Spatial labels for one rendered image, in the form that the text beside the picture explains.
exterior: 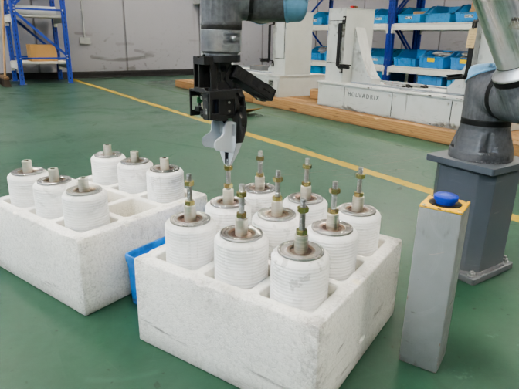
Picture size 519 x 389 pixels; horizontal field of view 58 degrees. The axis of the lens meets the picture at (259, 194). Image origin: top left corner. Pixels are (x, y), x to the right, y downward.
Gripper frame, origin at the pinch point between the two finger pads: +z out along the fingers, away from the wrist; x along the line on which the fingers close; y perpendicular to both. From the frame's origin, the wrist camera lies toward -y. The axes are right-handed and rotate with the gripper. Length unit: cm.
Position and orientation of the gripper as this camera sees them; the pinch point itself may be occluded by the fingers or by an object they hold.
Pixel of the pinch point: (230, 157)
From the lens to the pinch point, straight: 95.6
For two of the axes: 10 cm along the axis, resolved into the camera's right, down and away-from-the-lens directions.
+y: -7.7, 1.9, -6.1
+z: -0.2, 9.5, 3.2
